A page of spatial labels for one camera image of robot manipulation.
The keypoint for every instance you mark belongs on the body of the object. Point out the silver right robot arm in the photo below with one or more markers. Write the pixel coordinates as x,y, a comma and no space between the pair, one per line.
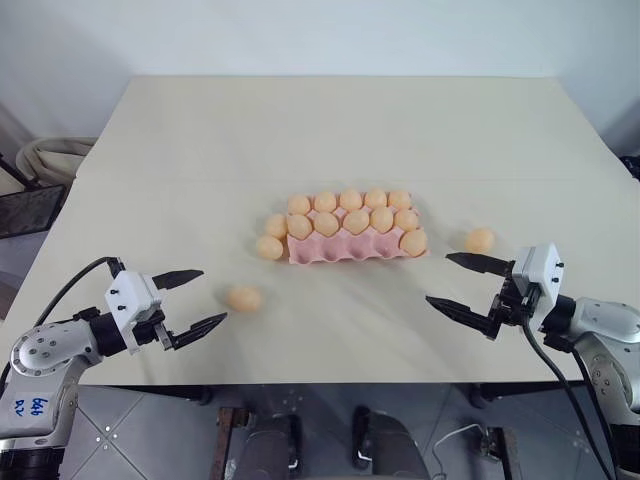
610,320

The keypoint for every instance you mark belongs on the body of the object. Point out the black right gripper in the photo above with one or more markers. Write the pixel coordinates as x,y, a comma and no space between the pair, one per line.
515,297

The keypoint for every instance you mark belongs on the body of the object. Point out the beige woven basket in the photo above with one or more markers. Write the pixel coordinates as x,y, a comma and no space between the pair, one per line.
50,160

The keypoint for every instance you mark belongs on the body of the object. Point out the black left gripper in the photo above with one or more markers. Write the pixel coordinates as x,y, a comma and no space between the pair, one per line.
159,330

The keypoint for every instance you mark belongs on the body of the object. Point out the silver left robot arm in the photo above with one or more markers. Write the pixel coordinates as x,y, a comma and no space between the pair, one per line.
45,345

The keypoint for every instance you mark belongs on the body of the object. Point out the orange egg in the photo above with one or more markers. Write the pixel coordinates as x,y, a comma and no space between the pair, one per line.
351,198
376,198
480,239
275,225
324,201
406,219
300,226
356,221
414,243
299,203
382,219
269,247
399,200
244,298
325,224

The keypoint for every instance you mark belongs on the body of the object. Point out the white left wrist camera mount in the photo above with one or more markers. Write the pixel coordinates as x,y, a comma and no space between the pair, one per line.
130,293

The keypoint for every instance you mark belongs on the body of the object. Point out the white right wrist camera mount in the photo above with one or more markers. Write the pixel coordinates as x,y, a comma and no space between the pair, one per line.
542,262

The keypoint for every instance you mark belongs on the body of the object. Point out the black table foot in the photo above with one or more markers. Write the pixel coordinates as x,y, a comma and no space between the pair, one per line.
205,396
475,396

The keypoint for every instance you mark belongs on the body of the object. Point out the pink egg tray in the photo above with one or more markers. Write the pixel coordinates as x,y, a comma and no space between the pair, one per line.
340,250

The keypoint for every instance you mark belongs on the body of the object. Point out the dark rounded shape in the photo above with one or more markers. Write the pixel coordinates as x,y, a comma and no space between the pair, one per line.
387,445
272,440

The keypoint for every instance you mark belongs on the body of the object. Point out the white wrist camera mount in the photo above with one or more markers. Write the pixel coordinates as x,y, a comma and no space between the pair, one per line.
130,293
542,262

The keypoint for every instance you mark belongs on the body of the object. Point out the black mesh panel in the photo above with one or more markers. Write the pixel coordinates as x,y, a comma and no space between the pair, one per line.
27,210

